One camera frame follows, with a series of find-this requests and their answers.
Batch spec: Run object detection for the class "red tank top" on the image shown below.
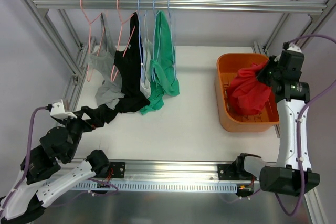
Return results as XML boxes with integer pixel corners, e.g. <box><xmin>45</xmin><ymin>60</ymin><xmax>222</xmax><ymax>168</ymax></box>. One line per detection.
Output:
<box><xmin>226</xmin><ymin>62</ymin><xmax>271</xmax><ymax>115</ymax></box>

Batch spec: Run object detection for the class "green tank top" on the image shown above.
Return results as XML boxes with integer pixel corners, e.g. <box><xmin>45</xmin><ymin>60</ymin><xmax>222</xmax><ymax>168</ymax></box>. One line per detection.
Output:
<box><xmin>140</xmin><ymin>10</ymin><xmax>180</xmax><ymax>115</ymax></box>

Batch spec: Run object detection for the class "light blue hanger with green top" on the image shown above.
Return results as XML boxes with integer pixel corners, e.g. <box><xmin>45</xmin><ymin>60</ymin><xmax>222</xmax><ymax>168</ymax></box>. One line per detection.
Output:
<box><xmin>152</xmin><ymin>0</ymin><xmax>160</xmax><ymax>82</ymax></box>

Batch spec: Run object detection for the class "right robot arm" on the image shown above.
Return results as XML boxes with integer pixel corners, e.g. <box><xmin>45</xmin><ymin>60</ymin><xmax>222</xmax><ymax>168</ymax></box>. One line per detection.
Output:
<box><xmin>234</xmin><ymin>48</ymin><xmax>320</xmax><ymax>197</ymax></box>

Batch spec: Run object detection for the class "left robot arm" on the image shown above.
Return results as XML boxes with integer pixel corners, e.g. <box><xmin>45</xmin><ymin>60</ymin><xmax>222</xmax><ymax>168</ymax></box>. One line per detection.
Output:
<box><xmin>1</xmin><ymin>100</ymin><xmax>117</xmax><ymax>223</ymax></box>

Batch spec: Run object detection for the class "grey tank top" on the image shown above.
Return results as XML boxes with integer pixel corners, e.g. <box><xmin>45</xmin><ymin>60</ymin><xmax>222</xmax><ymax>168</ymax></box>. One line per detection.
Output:
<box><xmin>88</xmin><ymin>13</ymin><xmax>124</xmax><ymax>109</ymax></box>

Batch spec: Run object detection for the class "white tank top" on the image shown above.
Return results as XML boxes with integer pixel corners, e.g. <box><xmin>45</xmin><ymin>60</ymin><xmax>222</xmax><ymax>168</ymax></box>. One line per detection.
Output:
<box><xmin>139</xmin><ymin>12</ymin><xmax>153</xmax><ymax>99</ymax></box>

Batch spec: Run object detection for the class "black tank top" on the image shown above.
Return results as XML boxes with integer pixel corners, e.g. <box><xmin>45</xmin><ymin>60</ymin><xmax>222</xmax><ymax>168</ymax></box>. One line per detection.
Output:
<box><xmin>105</xmin><ymin>12</ymin><xmax>150</xmax><ymax>123</ymax></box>

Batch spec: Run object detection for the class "light blue hanger with white top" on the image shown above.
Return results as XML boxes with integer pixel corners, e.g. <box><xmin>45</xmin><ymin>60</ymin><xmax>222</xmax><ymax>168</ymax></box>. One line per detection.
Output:
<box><xmin>137</xmin><ymin>0</ymin><xmax>146</xmax><ymax>83</ymax></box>

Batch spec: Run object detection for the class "pink hanger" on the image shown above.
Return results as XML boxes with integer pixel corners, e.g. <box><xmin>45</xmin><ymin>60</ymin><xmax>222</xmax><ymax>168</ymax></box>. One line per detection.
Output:
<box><xmin>110</xmin><ymin>0</ymin><xmax>135</xmax><ymax>82</ymax></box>
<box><xmin>79</xmin><ymin>0</ymin><xmax>102</xmax><ymax>82</ymax></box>

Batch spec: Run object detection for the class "pink hanger left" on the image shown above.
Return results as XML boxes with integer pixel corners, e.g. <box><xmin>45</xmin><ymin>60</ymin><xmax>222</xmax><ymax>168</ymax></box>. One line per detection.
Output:
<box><xmin>79</xmin><ymin>0</ymin><xmax>102</xmax><ymax>82</ymax></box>

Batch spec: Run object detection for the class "orange plastic basket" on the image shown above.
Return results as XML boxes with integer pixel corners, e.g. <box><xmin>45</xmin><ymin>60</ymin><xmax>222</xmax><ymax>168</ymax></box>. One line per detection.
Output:
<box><xmin>215</xmin><ymin>53</ymin><xmax>279</xmax><ymax>133</ymax></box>

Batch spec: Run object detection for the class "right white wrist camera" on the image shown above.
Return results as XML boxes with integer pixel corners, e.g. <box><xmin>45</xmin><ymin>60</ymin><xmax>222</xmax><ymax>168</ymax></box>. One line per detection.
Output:
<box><xmin>282</xmin><ymin>41</ymin><xmax>302</xmax><ymax>53</ymax></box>

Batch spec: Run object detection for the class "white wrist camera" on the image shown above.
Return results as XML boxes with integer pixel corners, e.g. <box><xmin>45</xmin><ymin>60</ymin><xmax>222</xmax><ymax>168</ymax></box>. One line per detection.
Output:
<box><xmin>47</xmin><ymin>99</ymin><xmax>77</xmax><ymax>120</ymax></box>
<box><xmin>282</xmin><ymin>41</ymin><xmax>302</xmax><ymax>53</ymax></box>

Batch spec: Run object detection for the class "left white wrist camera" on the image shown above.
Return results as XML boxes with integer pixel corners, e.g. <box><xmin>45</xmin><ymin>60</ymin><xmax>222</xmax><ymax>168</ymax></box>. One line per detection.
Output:
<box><xmin>47</xmin><ymin>99</ymin><xmax>77</xmax><ymax>120</ymax></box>

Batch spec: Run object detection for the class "right aluminium frame post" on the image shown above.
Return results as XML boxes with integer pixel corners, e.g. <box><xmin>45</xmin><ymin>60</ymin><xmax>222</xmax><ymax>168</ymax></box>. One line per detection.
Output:
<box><xmin>252</xmin><ymin>0</ymin><xmax>335</xmax><ymax>56</ymax></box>

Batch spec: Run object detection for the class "aluminium frame post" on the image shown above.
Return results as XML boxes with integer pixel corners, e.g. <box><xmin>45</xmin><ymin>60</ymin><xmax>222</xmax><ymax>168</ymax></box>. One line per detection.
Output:
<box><xmin>252</xmin><ymin>0</ymin><xmax>335</xmax><ymax>56</ymax></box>
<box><xmin>21</xmin><ymin>0</ymin><xmax>84</xmax><ymax>85</ymax></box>

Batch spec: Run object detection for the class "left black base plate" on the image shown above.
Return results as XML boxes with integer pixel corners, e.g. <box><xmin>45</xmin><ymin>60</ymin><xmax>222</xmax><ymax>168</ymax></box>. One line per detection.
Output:
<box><xmin>108</xmin><ymin>161</ymin><xmax>126</xmax><ymax>179</ymax></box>

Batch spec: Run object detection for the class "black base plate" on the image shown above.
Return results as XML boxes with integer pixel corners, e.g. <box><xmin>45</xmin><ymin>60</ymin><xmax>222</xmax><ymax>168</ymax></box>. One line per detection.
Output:
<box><xmin>108</xmin><ymin>161</ymin><xmax>126</xmax><ymax>179</ymax></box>
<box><xmin>217</xmin><ymin>163</ymin><xmax>237</xmax><ymax>180</ymax></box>

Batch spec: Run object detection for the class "front aluminium rail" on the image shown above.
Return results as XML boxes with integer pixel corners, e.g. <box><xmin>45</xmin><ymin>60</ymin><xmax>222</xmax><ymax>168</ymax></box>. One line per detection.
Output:
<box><xmin>60</xmin><ymin>158</ymin><xmax>263</xmax><ymax>183</ymax></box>

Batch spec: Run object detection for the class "white slotted cable duct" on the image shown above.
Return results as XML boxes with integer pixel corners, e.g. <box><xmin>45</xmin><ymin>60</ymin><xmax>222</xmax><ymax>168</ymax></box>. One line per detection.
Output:
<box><xmin>73</xmin><ymin>180</ymin><xmax>238</xmax><ymax>194</ymax></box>

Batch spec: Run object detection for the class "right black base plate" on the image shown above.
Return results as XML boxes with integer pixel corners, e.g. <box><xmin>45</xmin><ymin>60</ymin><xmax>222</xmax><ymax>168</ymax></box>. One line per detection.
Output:
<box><xmin>217</xmin><ymin>163</ymin><xmax>237</xmax><ymax>180</ymax></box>

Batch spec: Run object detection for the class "aluminium hanging rail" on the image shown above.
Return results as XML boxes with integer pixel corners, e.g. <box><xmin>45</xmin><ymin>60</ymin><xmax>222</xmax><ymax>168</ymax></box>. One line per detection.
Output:
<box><xmin>33</xmin><ymin>0</ymin><xmax>327</xmax><ymax>15</ymax></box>

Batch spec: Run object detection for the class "left aluminium frame post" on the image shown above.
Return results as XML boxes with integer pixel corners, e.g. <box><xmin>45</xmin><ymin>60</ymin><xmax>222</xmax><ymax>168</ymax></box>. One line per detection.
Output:
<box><xmin>21</xmin><ymin>0</ymin><xmax>84</xmax><ymax>85</ymax></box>

